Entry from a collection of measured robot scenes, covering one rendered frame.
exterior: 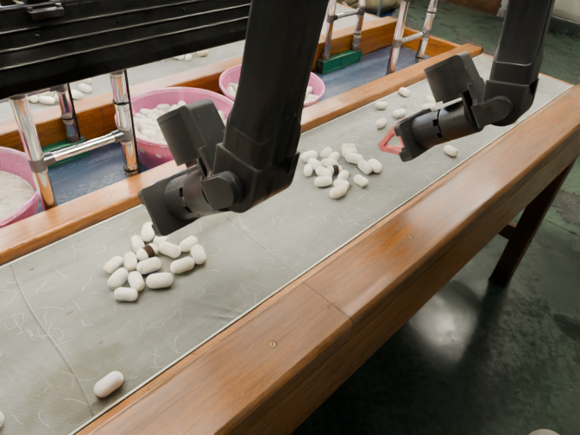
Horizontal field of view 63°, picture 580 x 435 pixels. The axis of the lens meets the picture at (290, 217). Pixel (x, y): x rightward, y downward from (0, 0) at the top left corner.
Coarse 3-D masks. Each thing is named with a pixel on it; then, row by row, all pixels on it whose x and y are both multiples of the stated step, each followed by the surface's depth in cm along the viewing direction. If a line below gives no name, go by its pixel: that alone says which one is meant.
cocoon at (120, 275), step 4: (120, 268) 68; (124, 268) 68; (116, 272) 67; (120, 272) 67; (124, 272) 68; (128, 272) 69; (112, 276) 67; (116, 276) 67; (120, 276) 67; (124, 276) 68; (108, 280) 67; (112, 280) 66; (116, 280) 66; (120, 280) 67; (124, 280) 68; (108, 284) 67; (112, 284) 66; (116, 284) 66; (120, 284) 67; (112, 288) 67; (116, 288) 67
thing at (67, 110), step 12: (60, 96) 94; (60, 108) 96; (72, 108) 98; (72, 120) 98; (72, 132) 99; (48, 144) 99; (60, 144) 100; (72, 144) 100; (72, 156) 102; (84, 156) 104; (48, 168) 99
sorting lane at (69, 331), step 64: (320, 128) 109; (384, 128) 112; (512, 128) 118; (320, 192) 90; (384, 192) 92; (64, 256) 72; (256, 256) 75; (320, 256) 76; (0, 320) 62; (64, 320) 63; (128, 320) 64; (192, 320) 65; (0, 384) 55; (64, 384) 56; (128, 384) 57
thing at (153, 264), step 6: (150, 258) 70; (156, 258) 70; (138, 264) 69; (144, 264) 69; (150, 264) 69; (156, 264) 70; (138, 270) 69; (144, 270) 69; (150, 270) 70; (156, 270) 70
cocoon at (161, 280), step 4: (148, 276) 67; (152, 276) 67; (156, 276) 67; (160, 276) 67; (164, 276) 67; (168, 276) 68; (172, 276) 68; (148, 280) 67; (152, 280) 67; (156, 280) 67; (160, 280) 67; (164, 280) 67; (168, 280) 67; (172, 280) 68; (148, 284) 67; (152, 284) 67; (156, 284) 67; (160, 284) 67; (164, 284) 67; (168, 284) 68
